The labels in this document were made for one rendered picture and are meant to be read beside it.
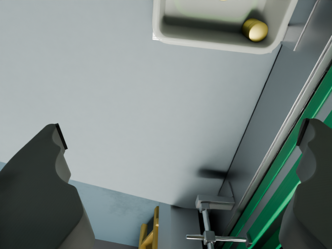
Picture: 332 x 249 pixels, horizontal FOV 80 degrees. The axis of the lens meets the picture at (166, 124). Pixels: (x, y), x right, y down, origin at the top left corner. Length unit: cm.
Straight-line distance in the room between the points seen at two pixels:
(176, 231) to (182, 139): 37
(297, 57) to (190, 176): 47
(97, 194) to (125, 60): 185
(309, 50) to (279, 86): 9
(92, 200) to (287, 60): 212
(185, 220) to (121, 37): 66
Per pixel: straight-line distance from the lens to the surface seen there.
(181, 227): 83
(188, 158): 65
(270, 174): 53
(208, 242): 59
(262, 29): 43
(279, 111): 48
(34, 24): 54
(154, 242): 210
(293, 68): 47
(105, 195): 221
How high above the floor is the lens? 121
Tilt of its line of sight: 54 degrees down
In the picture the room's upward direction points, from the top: 179 degrees counter-clockwise
